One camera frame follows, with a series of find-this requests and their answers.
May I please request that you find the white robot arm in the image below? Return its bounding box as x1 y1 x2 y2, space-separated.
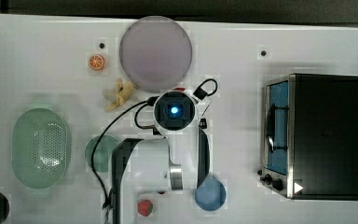
111 87 211 224

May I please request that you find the green plastic strainer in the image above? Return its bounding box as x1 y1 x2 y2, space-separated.
12 108 71 189

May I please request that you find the peeled banana toy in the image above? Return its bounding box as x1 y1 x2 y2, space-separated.
102 77 134 112

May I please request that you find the grey round plate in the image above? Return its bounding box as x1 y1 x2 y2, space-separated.
119 16 193 92

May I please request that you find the blue bowl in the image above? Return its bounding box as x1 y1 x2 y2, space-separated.
194 178 227 212

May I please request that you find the green metal cup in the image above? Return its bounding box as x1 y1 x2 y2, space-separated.
85 135 120 173

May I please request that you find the orange slice toy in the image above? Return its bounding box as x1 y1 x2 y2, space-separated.
88 54 105 71

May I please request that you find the pink strawberry toy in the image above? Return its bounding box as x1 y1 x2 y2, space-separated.
137 200 154 217

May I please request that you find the black toaster oven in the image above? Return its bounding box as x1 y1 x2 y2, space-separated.
257 74 358 201

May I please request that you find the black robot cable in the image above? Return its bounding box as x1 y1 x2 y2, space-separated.
89 77 219 224

